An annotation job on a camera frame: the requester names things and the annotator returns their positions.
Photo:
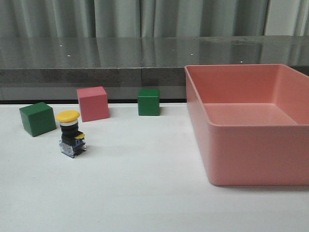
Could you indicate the yellow push button switch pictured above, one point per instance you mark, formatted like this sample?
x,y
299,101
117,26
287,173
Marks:
x,y
72,141

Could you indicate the right green wooden cube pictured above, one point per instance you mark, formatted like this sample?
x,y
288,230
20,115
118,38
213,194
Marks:
x,y
148,102

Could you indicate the green wooden cube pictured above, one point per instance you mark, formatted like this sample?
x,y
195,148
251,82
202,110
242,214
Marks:
x,y
148,102
38,118

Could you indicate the pink wooden cube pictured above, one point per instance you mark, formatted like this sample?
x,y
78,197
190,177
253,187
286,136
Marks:
x,y
93,103

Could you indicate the pink plastic bin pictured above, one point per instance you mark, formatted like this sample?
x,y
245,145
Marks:
x,y
251,123

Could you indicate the left green wooden cube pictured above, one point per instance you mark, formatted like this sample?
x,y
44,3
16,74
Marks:
x,y
38,118

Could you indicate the grey stone counter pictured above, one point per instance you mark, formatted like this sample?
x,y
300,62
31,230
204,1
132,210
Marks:
x,y
52,69

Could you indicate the grey curtain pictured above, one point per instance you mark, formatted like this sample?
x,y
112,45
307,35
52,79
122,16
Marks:
x,y
152,18

